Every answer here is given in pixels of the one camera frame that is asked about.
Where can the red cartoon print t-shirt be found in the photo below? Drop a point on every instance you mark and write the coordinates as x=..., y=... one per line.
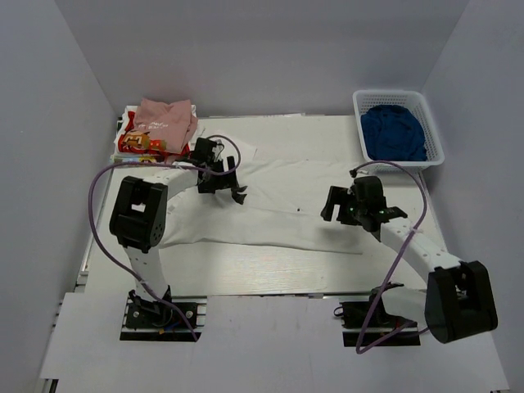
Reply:
x=131, y=146

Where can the blue t-shirt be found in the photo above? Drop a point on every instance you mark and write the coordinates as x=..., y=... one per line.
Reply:
x=391, y=132

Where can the white plastic basket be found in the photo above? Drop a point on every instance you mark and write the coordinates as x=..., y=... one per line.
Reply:
x=415, y=103

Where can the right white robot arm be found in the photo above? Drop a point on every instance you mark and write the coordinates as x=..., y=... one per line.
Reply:
x=457, y=301

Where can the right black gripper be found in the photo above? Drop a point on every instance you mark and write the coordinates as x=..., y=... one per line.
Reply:
x=341, y=196

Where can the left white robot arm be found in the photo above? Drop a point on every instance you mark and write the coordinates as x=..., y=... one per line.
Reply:
x=138, y=219

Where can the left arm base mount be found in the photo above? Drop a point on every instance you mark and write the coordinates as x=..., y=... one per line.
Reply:
x=154, y=322

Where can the white t-shirt black print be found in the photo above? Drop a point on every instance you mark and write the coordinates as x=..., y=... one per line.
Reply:
x=282, y=208

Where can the pink t-shirt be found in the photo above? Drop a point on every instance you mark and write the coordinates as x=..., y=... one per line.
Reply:
x=174, y=123

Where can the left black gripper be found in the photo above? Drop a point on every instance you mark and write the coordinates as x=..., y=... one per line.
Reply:
x=228, y=180

